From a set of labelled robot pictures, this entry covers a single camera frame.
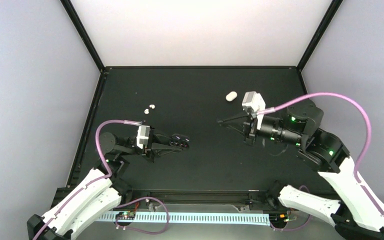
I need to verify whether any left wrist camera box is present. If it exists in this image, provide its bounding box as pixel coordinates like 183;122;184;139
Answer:
136;125;151;149

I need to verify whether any black frame post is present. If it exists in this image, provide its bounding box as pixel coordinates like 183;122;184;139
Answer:
60;0;105;72
296;0;343;73

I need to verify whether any black earbud charging case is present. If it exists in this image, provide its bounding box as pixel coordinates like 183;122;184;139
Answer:
169;133;190;150

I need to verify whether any purple cable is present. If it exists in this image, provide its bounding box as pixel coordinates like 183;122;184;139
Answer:
31;119;147;240
251;92;384;233

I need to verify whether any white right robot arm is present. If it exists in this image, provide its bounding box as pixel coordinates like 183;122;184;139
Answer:
218;99;384;240

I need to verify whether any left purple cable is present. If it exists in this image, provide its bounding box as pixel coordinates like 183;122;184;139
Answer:
31;119;147;240

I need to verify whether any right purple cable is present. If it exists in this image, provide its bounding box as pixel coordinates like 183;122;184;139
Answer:
251;92;384;233

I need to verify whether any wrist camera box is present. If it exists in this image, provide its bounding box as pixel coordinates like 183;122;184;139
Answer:
136;125;151;149
241;91;266;130

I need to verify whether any white earbud charging case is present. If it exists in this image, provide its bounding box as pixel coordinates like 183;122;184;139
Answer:
225;91;238;102

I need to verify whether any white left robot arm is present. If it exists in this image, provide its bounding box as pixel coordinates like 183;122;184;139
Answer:
27;119;190;240

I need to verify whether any black frame post right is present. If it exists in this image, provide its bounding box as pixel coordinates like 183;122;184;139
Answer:
296;0;343;73

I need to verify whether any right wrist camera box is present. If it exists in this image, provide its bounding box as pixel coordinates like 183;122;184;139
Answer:
241;91;266;130

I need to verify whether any light blue cable duct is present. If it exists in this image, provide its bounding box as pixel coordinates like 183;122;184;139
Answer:
94;211;272;227

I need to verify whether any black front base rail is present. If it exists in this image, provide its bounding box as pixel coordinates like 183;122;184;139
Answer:
129;189;267;205

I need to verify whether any black frame post left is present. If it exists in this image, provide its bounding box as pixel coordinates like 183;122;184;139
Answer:
60;0;105;72

